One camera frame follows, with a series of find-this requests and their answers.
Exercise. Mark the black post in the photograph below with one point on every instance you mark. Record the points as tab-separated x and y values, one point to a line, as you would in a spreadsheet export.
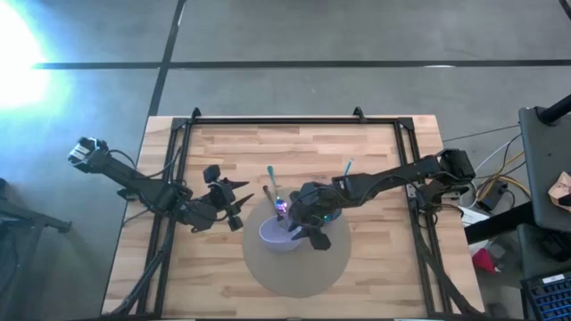
555	109

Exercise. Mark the white paper sheet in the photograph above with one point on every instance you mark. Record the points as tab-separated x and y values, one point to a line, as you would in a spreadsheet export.
473	217

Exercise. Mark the brown crumpled paper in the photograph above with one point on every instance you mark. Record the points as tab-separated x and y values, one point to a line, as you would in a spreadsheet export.
560	189

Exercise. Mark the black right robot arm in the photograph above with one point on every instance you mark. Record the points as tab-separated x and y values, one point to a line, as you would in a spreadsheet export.
392	176

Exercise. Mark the dark grey workbench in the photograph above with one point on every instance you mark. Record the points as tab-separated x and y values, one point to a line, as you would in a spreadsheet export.
542	178

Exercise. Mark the grey round placemat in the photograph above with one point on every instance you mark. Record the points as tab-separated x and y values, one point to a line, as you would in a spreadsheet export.
303	272

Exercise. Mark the black floor stand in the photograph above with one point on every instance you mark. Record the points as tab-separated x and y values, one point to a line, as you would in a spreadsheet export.
27	218

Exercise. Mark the blue plastic crate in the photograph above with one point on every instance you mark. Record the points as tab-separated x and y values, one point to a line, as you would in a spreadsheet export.
548	298

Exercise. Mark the black chair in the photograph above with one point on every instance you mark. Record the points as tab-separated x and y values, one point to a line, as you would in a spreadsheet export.
548	249

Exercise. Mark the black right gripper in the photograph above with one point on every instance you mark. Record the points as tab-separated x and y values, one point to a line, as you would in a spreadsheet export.
312	205

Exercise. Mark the black power adapter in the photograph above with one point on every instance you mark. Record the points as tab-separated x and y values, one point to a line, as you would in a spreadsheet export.
490	196

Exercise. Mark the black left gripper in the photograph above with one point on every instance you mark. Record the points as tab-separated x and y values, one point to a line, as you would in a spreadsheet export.
218	200

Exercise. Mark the lilac ribbed bowl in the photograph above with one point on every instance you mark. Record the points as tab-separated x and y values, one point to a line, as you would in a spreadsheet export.
274	236

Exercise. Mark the blue table clamp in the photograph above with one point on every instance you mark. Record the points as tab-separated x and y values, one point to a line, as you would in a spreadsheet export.
359	113
196	114

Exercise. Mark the iridescent metal spoon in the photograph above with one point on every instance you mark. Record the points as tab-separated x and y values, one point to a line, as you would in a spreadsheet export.
281	205

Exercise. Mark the light blue drinking straw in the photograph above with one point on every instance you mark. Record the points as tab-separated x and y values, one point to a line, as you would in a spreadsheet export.
347	168

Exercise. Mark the black metal fork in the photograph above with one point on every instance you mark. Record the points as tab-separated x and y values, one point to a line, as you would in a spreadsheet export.
268	194

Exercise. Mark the blue faceted plastic cup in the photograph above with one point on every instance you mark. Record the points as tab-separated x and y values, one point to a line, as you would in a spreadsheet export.
333	217

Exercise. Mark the red floor object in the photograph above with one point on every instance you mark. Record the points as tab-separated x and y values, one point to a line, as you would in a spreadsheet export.
484	260

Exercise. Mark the black aluminium table frame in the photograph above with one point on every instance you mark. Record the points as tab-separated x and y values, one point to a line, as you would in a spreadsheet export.
294	120

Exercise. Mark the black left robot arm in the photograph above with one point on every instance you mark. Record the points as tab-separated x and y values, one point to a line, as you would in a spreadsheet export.
134	180

